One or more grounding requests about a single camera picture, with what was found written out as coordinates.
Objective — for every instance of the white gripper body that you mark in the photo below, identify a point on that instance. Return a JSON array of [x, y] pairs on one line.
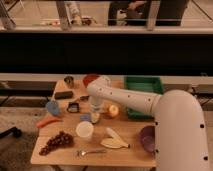
[[95, 109]]

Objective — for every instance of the blue sponge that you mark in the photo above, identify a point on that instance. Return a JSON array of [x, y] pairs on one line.
[[85, 117]]

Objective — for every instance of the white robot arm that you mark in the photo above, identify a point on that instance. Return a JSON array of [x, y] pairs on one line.
[[180, 129]]

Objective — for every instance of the yellow red apple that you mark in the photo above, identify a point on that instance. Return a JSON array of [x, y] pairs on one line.
[[113, 111]]

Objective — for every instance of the red bowl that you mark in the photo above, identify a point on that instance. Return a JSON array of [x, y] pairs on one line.
[[89, 78]]

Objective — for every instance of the white plastic cup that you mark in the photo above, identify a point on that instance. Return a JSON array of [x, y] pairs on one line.
[[85, 130]]

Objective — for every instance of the black rectangular block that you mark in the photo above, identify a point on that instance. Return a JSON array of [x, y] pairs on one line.
[[63, 95]]

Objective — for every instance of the small metal cup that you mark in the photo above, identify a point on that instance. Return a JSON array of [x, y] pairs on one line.
[[69, 80]]

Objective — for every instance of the blue plastic cup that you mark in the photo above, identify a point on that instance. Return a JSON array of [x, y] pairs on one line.
[[53, 108]]

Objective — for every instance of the peeled banana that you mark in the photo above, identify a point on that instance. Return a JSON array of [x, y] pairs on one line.
[[114, 141]]

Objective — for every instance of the bunch of dark grapes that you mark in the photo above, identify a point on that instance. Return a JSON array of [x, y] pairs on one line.
[[61, 140]]

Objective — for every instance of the green plastic bin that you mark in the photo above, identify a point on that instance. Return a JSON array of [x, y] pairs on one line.
[[145, 84]]

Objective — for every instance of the orange carrot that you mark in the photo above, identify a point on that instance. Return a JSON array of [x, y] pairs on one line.
[[42, 123]]

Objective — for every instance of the purple bowl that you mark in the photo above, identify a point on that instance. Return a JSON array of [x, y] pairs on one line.
[[147, 138]]

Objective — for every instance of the person in background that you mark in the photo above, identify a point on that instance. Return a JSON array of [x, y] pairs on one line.
[[170, 12]]

